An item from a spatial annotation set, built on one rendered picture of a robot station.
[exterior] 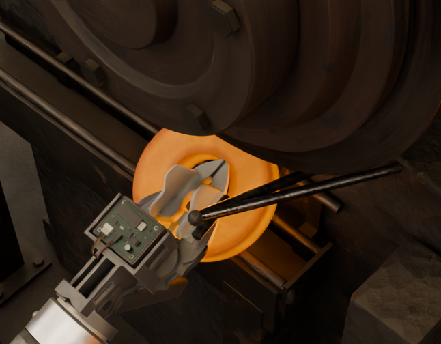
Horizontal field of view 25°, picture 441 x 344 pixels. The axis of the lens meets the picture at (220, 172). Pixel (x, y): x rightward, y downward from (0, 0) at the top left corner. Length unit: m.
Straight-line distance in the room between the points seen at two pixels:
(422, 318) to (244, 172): 0.24
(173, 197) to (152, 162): 0.06
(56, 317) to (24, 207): 1.03
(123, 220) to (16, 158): 1.12
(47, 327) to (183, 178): 0.20
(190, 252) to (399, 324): 0.22
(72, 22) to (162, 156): 0.29
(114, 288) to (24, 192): 1.06
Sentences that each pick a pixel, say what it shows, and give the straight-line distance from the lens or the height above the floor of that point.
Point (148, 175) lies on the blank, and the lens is 1.06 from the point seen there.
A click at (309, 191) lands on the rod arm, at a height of 0.89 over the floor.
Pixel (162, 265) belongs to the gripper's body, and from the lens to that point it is 0.99.
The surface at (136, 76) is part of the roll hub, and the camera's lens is 0.79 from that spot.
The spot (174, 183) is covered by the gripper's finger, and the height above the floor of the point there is 0.78.
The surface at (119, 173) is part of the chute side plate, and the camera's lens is 1.12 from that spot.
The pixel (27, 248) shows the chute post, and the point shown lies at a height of 0.01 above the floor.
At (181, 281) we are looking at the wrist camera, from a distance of 1.07.
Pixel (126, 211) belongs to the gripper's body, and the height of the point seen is 0.81.
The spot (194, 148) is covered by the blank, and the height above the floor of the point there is 0.77.
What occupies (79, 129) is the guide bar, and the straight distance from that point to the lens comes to 1.16.
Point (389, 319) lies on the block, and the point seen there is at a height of 0.80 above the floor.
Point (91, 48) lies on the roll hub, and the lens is 0.81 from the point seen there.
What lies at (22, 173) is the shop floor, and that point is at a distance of 2.04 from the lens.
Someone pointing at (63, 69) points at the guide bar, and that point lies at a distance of 1.26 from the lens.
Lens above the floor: 1.59
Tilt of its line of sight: 53 degrees down
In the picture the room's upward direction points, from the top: straight up
